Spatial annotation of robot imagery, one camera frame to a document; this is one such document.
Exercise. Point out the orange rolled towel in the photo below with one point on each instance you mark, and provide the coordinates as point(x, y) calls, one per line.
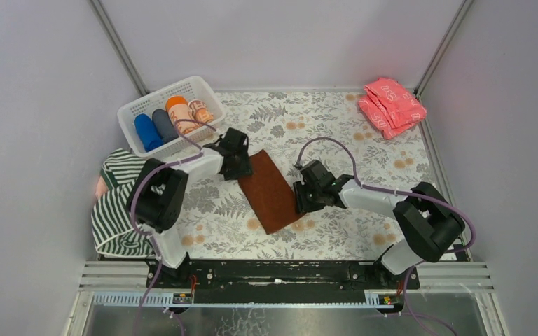
point(180, 114)

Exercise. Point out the brown towel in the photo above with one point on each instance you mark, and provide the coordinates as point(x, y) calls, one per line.
point(271, 198)

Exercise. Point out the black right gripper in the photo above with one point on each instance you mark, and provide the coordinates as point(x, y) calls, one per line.
point(306, 194)

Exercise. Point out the pink towel under striped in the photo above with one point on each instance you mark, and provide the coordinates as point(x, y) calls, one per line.
point(101, 188)

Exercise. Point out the beige patterned rolled towel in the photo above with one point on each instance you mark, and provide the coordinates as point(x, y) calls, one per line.
point(200, 111)

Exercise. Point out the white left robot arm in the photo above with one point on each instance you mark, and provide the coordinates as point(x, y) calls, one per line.
point(156, 200)

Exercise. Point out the green white striped towel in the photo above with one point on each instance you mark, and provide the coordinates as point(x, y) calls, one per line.
point(113, 234)

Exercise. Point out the grey rolled towel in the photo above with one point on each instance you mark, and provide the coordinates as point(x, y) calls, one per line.
point(164, 126)

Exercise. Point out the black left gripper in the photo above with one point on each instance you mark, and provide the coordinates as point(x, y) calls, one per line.
point(239, 166)

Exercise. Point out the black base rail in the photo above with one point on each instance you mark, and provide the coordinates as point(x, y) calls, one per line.
point(280, 281)

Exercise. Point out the white plastic basket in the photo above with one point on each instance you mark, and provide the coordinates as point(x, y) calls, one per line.
point(191, 88)

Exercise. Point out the blue rolled towel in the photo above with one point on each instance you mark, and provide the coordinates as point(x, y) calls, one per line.
point(147, 132)

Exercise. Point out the pink patterned folded towel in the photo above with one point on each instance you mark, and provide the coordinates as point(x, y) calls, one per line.
point(390, 107)

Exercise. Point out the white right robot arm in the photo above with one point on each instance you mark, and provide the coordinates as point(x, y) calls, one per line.
point(428, 223)

